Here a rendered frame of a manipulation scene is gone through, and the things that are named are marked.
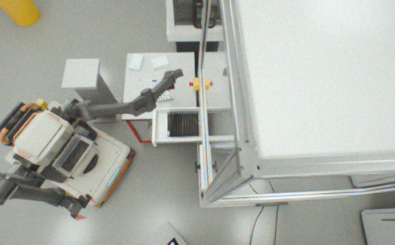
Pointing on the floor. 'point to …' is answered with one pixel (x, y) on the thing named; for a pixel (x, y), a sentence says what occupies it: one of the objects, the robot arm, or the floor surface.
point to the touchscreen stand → (165, 236)
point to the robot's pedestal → (90, 85)
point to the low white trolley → (182, 96)
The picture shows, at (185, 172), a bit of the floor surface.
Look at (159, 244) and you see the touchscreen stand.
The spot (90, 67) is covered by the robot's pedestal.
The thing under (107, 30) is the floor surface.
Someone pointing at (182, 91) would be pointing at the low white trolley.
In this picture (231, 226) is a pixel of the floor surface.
